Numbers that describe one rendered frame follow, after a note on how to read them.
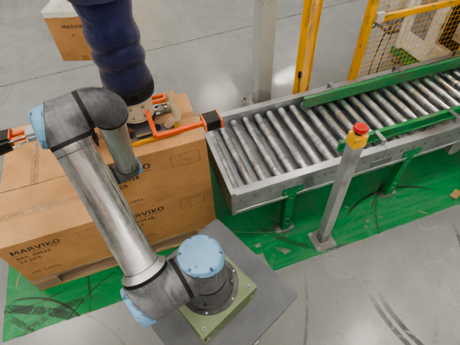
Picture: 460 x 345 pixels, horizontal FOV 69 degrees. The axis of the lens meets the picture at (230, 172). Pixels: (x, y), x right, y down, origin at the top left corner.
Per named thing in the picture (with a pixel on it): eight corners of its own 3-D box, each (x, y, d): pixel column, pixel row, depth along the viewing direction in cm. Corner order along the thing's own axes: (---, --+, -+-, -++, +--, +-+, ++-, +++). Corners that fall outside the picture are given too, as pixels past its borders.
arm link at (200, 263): (235, 278, 119) (233, 257, 106) (194, 307, 114) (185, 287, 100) (213, 246, 128) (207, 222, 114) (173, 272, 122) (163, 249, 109)
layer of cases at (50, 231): (181, 129, 288) (173, 90, 258) (216, 222, 227) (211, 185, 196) (34, 166, 266) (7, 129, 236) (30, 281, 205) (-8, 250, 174)
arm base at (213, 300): (244, 287, 127) (243, 276, 120) (204, 321, 120) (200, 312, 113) (213, 252, 137) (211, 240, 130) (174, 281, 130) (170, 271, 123)
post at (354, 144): (323, 233, 234) (361, 126, 158) (328, 241, 230) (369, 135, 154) (315, 237, 233) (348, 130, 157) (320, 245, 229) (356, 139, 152)
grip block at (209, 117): (217, 116, 158) (216, 108, 155) (223, 128, 153) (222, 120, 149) (200, 121, 157) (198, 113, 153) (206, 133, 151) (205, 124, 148)
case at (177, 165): (194, 142, 220) (185, 92, 190) (211, 187, 195) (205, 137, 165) (100, 167, 209) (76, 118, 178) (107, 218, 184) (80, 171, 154)
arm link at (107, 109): (111, 66, 96) (134, 157, 159) (68, 82, 92) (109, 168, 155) (130, 97, 94) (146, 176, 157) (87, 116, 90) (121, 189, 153)
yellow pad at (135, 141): (175, 121, 173) (174, 113, 169) (181, 133, 167) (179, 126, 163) (109, 139, 166) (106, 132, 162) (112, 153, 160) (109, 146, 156)
